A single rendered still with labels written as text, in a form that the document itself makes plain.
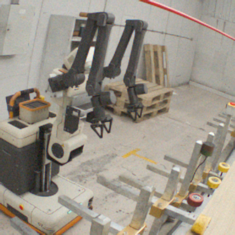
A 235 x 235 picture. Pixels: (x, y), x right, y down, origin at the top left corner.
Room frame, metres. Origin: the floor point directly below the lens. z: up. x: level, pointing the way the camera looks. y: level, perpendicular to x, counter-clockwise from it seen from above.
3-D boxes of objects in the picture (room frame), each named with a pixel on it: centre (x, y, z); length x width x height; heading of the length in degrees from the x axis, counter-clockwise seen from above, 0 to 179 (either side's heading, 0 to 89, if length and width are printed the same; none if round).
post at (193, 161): (1.24, -0.38, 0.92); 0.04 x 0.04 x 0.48; 61
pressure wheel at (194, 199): (1.16, -0.43, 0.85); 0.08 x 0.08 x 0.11
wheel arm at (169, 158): (1.68, -0.53, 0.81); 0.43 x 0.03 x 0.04; 61
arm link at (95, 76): (1.55, 0.15, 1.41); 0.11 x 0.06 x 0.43; 156
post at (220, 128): (1.67, -0.63, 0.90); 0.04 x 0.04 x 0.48; 61
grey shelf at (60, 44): (4.17, 0.73, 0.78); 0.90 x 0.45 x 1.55; 151
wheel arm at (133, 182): (1.26, -0.26, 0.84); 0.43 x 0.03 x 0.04; 61
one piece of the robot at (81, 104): (1.82, 0.21, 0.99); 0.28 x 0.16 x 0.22; 156
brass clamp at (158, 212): (1.00, -0.25, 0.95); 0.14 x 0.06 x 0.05; 151
